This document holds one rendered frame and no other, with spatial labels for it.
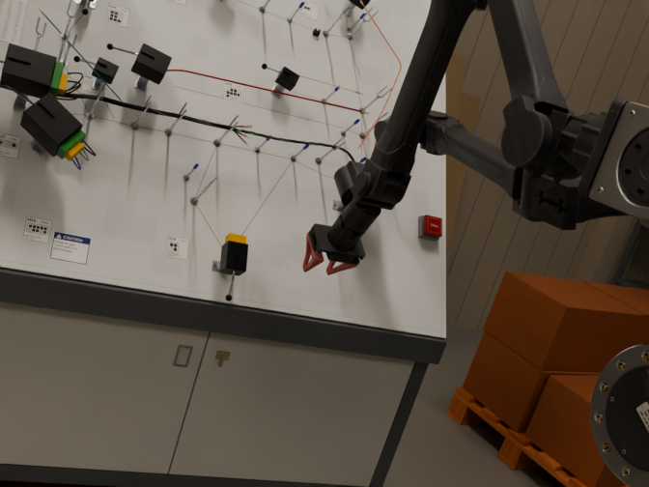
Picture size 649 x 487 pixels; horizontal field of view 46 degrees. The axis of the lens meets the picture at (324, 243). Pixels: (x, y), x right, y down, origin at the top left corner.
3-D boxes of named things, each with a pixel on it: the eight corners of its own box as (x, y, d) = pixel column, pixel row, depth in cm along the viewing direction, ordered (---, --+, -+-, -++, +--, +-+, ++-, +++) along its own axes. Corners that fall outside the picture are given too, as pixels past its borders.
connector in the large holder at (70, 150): (77, 136, 154) (80, 128, 150) (87, 147, 154) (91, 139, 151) (56, 154, 151) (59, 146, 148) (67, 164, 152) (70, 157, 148)
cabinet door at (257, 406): (370, 488, 204) (418, 358, 194) (169, 476, 182) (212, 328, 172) (366, 482, 206) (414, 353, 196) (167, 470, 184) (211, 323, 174)
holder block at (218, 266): (208, 305, 166) (223, 296, 158) (213, 251, 170) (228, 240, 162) (228, 308, 168) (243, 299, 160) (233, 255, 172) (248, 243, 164)
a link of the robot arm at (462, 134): (555, 220, 133) (563, 159, 129) (526, 224, 131) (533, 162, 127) (443, 152, 170) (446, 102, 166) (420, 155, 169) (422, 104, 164)
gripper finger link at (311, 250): (290, 254, 152) (312, 224, 146) (321, 259, 155) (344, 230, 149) (297, 281, 148) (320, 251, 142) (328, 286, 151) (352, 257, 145)
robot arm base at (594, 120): (583, 195, 92) (623, 99, 89) (538, 176, 98) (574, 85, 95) (631, 208, 96) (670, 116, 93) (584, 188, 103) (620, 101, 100)
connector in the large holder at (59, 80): (52, 71, 155) (55, 61, 152) (67, 75, 157) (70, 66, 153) (47, 96, 154) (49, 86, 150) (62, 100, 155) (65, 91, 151)
